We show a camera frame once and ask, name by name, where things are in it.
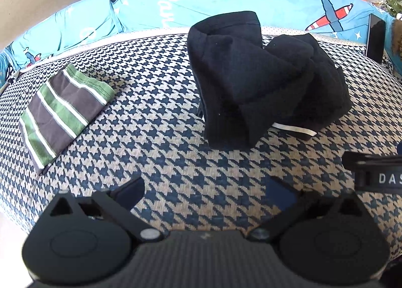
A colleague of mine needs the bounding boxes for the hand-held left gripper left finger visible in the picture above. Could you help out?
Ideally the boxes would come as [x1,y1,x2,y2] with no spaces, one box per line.
[42,177,164,243]

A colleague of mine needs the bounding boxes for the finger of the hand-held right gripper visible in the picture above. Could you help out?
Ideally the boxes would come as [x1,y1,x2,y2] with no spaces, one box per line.
[342,151,402,171]

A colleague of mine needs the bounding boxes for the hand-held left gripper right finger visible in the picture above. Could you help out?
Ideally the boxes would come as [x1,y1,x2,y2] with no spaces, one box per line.
[246,177,367,241]

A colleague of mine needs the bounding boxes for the black t-shirt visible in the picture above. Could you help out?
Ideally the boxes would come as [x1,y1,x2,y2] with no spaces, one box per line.
[187,11,352,150]

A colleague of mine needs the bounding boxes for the houndstooth sofa mat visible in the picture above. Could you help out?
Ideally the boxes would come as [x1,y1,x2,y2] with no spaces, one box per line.
[0,26,402,263]

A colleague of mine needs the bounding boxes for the green grey striped folded cloth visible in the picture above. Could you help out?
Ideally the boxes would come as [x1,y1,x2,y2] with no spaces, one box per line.
[19,63,116,176]

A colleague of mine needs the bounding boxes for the black smartphone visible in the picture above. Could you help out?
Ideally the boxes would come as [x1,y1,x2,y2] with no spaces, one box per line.
[366,13,386,63]

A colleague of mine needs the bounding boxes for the blue printed sofa cover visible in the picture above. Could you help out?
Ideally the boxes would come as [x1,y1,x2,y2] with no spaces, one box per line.
[0,0,394,72]

